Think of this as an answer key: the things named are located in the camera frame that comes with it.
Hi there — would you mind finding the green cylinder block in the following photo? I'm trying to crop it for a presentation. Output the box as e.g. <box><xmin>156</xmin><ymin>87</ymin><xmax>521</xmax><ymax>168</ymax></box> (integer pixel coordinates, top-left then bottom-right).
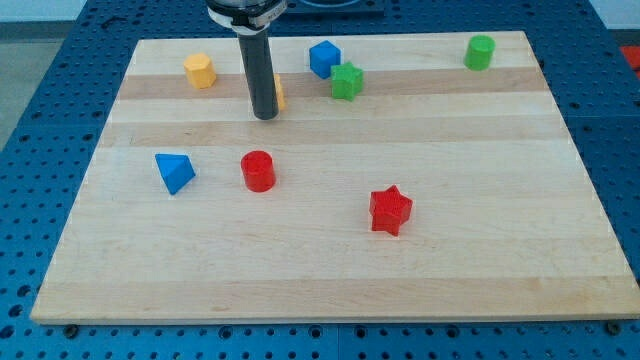
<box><xmin>464</xmin><ymin>35</ymin><xmax>496</xmax><ymax>71</ymax></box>

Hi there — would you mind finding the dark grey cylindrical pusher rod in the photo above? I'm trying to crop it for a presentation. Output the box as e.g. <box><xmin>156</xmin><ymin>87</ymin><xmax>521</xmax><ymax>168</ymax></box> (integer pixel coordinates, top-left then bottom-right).
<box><xmin>238</xmin><ymin>30</ymin><xmax>279</xmax><ymax>120</ymax></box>

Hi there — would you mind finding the yellow hexagon block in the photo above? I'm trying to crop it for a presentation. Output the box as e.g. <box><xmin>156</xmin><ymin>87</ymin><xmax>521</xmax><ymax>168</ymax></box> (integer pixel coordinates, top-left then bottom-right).
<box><xmin>183</xmin><ymin>53</ymin><xmax>217</xmax><ymax>89</ymax></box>

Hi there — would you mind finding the green star block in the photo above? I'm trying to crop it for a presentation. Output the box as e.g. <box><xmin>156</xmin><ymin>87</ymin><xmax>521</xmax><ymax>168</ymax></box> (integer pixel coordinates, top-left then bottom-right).
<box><xmin>330</xmin><ymin>62</ymin><xmax>364</xmax><ymax>101</ymax></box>

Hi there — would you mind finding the wooden board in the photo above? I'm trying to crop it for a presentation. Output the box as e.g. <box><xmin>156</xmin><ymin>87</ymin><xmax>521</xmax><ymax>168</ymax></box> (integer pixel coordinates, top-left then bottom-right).
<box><xmin>31</xmin><ymin>31</ymin><xmax>639</xmax><ymax>325</ymax></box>

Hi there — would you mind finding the blue triangle block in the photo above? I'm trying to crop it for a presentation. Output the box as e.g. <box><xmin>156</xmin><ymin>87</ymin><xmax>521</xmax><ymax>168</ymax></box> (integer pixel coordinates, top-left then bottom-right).
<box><xmin>154</xmin><ymin>153</ymin><xmax>196</xmax><ymax>195</ymax></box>

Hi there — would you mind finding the yellow block behind rod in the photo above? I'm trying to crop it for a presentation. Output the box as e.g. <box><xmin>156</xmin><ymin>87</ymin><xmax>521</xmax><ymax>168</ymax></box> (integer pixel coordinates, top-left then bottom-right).
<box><xmin>274</xmin><ymin>74</ymin><xmax>286</xmax><ymax>111</ymax></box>

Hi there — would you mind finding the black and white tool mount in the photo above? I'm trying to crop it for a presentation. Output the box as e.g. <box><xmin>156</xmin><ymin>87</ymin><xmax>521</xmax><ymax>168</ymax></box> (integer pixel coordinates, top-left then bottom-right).
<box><xmin>205</xmin><ymin>0</ymin><xmax>287</xmax><ymax>35</ymax></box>

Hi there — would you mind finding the red star block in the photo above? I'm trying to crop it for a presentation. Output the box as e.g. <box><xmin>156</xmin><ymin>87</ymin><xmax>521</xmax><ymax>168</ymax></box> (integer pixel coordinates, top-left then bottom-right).
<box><xmin>369</xmin><ymin>185</ymin><xmax>413</xmax><ymax>237</ymax></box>

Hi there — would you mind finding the blue cube block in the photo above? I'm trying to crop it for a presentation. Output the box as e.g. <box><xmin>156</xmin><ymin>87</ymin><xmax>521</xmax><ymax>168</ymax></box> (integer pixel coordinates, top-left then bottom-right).
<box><xmin>309</xmin><ymin>40</ymin><xmax>341</xmax><ymax>79</ymax></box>

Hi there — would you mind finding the red cylinder block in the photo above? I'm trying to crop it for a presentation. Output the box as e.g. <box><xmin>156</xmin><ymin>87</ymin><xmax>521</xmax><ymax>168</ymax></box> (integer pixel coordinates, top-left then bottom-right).
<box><xmin>241</xmin><ymin>150</ymin><xmax>276</xmax><ymax>192</ymax></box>

